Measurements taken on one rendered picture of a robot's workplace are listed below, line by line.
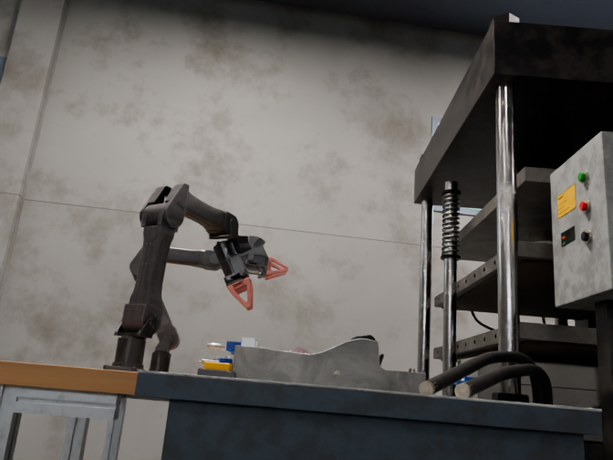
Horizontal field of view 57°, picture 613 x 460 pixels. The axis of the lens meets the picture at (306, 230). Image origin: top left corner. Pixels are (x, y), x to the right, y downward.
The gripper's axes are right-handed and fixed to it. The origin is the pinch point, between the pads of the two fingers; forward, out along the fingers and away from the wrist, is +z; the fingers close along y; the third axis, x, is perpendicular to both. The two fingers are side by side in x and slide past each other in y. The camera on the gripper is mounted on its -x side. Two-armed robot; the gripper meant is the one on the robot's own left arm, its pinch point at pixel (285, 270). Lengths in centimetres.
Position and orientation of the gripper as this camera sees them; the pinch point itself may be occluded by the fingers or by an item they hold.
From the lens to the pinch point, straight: 201.4
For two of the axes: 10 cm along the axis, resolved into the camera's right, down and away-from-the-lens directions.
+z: 9.9, 1.4, 1.0
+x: -1.1, 9.6, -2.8
